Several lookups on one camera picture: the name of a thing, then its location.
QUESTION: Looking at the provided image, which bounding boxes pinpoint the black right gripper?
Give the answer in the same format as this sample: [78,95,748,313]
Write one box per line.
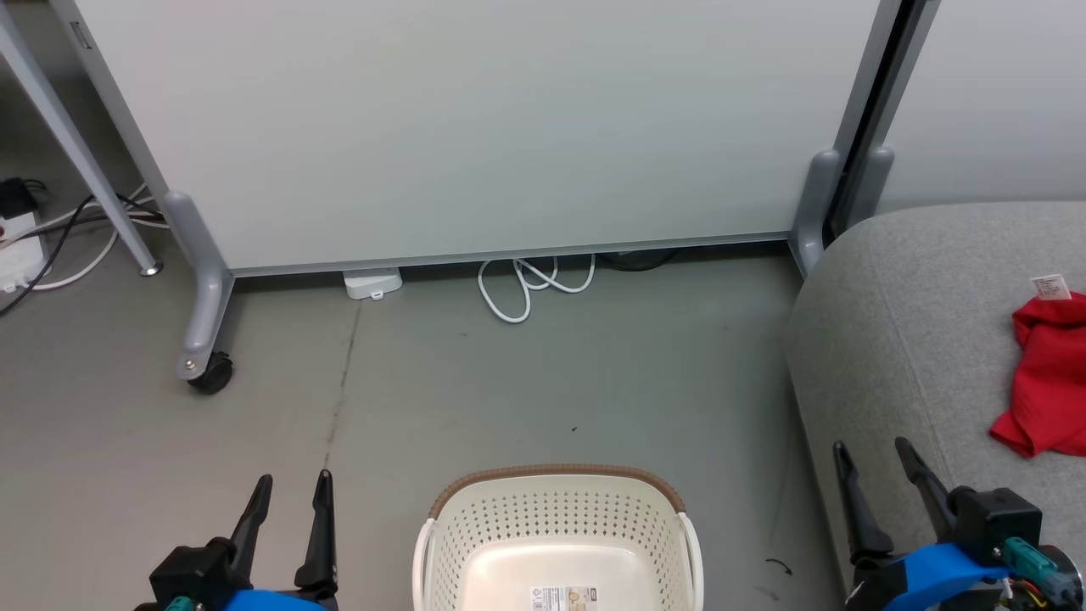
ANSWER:
[831,436,1045,568]

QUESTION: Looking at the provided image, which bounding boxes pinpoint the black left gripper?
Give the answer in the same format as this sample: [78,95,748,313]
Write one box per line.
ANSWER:
[149,468,340,611]

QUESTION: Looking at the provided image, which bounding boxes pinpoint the red basketball jersey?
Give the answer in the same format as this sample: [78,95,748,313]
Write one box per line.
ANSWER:
[990,273,1086,459]

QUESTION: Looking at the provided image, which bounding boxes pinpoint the cream perforated laundry basket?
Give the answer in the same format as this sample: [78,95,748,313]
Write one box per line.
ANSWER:
[413,464,703,611]

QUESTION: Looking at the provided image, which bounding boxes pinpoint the white paper basket label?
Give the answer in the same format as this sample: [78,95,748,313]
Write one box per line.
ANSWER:
[530,586,600,611]

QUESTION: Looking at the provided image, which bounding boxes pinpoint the grey fabric sofa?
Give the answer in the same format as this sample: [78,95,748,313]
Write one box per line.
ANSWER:
[785,201,1086,611]

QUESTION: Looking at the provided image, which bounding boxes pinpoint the black caster wheel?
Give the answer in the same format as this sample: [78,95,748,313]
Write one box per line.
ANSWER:
[188,352,234,395]

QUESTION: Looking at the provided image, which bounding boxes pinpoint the small white plastic box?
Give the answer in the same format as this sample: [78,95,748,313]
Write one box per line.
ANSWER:
[344,268,403,300]

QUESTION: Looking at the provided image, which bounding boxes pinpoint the white power strip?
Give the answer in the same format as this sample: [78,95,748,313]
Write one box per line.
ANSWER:
[0,212,49,291]

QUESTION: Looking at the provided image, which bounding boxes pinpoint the black power adapter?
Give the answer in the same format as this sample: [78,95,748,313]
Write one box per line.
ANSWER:
[0,177,40,220]

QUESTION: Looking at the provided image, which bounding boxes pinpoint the grey metal table leg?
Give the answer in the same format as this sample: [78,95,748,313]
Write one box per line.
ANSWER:
[0,13,164,277]

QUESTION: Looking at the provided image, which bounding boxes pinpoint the wide white partition panel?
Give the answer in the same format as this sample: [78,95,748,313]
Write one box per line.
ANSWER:
[47,0,902,383]

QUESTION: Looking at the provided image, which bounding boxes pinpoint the looped white cable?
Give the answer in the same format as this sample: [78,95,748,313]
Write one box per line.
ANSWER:
[478,255,596,324]

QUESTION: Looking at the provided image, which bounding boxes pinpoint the long white floor cable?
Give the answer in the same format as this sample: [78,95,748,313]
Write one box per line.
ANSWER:
[0,185,171,291]

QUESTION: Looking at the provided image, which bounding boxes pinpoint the black cable under partition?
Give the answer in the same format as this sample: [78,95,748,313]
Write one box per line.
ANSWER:
[596,248,680,272]

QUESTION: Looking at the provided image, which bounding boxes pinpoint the thin black floor cable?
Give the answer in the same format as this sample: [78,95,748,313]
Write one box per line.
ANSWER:
[0,193,166,315]

